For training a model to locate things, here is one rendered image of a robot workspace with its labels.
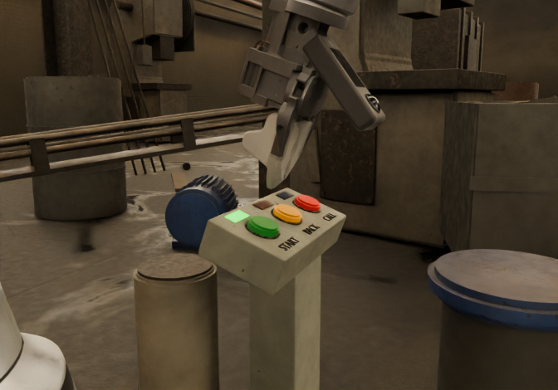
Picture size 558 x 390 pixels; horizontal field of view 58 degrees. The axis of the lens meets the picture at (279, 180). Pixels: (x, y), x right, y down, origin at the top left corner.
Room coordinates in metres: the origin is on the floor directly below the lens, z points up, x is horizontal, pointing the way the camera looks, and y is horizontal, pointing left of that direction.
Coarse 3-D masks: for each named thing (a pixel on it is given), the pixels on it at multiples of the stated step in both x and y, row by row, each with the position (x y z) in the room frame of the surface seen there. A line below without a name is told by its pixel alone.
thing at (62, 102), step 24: (48, 96) 2.99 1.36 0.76; (72, 96) 3.01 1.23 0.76; (96, 96) 3.08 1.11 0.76; (120, 96) 3.32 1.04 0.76; (48, 120) 3.00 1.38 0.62; (72, 120) 3.01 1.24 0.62; (96, 120) 3.08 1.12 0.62; (120, 120) 3.28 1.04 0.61; (120, 144) 3.26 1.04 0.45; (96, 168) 3.06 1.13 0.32; (120, 168) 3.24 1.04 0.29; (48, 192) 3.01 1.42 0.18; (72, 192) 3.00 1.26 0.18; (96, 192) 3.06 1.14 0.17; (120, 192) 3.22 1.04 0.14; (48, 216) 3.01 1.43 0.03; (72, 216) 3.00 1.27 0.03; (96, 216) 3.05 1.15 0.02
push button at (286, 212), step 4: (280, 204) 0.68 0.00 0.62; (284, 204) 0.68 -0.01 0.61; (276, 208) 0.66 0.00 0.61; (280, 208) 0.66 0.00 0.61; (284, 208) 0.67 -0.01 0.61; (288, 208) 0.67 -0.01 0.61; (292, 208) 0.68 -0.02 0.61; (276, 212) 0.66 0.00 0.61; (280, 212) 0.65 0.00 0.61; (284, 212) 0.65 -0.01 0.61; (288, 212) 0.66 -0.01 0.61; (292, 212) 0.66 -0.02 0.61; (296, 212) 0.67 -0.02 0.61; (300, 212) 0.67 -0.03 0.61; (280, 216) 0.65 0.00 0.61; (284, 216) 0.65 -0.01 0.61; (288, 216) 0.65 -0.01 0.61; (292, 216) 0.65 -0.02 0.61; (296, 216) 0.66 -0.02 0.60; (300, 216) 0.67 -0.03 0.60; (288, 220) 0.65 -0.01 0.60; (292, 220) 0.65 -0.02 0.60; (296, 220) 0.65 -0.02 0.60; (300, 220) 0.66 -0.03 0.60
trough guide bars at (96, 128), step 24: (144, 120) 0.92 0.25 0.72; (168, 120) 0.88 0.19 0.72; (192, 120) 0.90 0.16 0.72; (216, 120) 1.00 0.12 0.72; (240, 120) 0.95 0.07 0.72; (264, 120) 0.98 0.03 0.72; (0, 144) 0.75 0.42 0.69; (48, 144) 0.84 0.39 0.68; (72, 144) 0.80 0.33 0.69; (96, 144) 0.82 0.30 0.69; (192, 144) 0.90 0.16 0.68; (48, 168) 0.78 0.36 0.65
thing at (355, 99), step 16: (304, 48) 0.56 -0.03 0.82; (320, 48) 0.55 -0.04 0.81; (336, 48) 0.57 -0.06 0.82; (320, 64) 0.55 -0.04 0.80; (336, 64) 0.54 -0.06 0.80; (336, 80) 0.54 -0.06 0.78; (352, 80) 0.54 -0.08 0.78; (336, 96) 0.54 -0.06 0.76; (352, 96) 0.53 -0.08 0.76; (368, 96) 0.54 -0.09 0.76; (352, 112) 0.53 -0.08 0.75; (368, 112) 0.52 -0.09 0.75; (368, 128) 0.53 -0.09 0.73
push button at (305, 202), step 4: (296, 196) 0.74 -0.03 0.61; (300, 196) 0.74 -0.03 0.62; (304, 196) 0.74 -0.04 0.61; (308, 196) 0.75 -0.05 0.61; (296, 200) 0.73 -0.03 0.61; (300, 200) 0.73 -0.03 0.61; (304, 200) 0.73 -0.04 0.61; (308, 200) 0.73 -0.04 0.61; (312, 200) 0.74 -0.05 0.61; (316, 200) 0.74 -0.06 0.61; (300, 204) 0.72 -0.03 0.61; (304, 204) 0.72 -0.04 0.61; (308, 204) 0.72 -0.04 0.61; (312, 204) 0.72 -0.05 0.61; (316, 204) 0.73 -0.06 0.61; (320, 204) 0.74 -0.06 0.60; (308, 208) 0.72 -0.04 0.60; (312, 208) 0.72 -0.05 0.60; (316, 208) 0.72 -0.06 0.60
